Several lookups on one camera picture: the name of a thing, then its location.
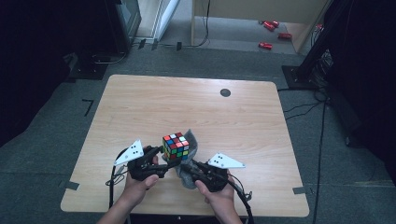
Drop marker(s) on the grey fuzzy cloth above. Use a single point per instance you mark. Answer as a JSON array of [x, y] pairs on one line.
[[191, 146]]

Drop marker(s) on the person's left hand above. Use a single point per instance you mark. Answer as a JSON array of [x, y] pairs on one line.
[[137, 193]]

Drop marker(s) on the black metal stand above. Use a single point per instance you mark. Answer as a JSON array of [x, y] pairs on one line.
[[306, 70]]

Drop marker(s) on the small red object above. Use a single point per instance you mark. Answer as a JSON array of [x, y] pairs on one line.
[[268, 26], [319, 27], [275, 23], [265, 46], [284, 35]]

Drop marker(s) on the white panel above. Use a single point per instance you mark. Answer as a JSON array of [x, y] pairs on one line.
[[166, 18]]

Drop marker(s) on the person's right hand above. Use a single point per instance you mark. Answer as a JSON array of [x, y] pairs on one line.
[[218, 199]]

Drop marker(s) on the multicoloured puzzle cube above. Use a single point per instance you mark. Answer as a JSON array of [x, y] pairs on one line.
[[176, 146]]

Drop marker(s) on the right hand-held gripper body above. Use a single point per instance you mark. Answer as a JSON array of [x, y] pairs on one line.
[[211, 177]]

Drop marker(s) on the black flat stand base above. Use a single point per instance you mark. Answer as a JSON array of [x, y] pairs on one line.
[[88, 68]]

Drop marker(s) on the light wooden shelf frame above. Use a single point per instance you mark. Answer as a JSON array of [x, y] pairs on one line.
[[249, 7]]

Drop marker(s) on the grey tape piece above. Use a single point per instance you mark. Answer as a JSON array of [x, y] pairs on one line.
[[71, 185], [299, 190]]

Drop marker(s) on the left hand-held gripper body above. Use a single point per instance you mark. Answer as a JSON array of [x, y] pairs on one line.
[[138, 166]]

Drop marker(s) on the dark round table cap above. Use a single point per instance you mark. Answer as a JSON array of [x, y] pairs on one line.
[[225, 92]]

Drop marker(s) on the dark monitor on stand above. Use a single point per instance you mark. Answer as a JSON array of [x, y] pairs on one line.
[[124, 25]]

